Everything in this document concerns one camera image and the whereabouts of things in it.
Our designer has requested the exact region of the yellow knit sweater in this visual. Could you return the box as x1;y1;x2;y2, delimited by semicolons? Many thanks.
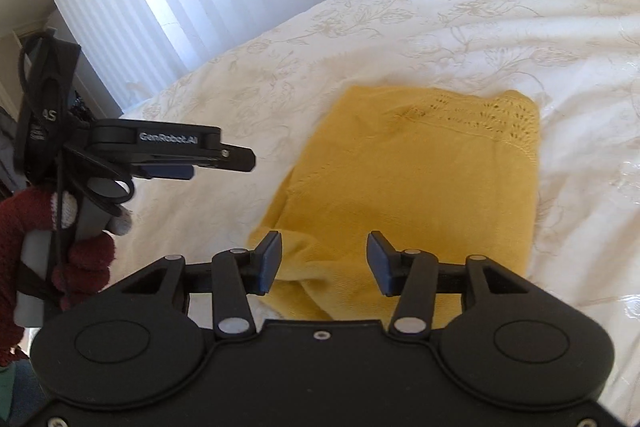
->
246;84;543;330

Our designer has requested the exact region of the person's left hand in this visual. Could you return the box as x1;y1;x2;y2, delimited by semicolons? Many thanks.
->
0;187;133;365

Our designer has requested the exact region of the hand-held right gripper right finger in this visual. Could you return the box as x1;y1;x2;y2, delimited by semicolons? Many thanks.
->
366;230;531;340

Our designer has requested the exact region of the white floral bedspread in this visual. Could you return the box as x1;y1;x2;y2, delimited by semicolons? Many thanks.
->
102;0;640;423

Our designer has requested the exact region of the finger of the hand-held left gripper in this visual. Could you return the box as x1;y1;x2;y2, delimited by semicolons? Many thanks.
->
134;164;194;182
190;145;257;174

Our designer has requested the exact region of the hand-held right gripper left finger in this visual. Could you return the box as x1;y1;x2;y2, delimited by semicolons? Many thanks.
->
119;230;283;340

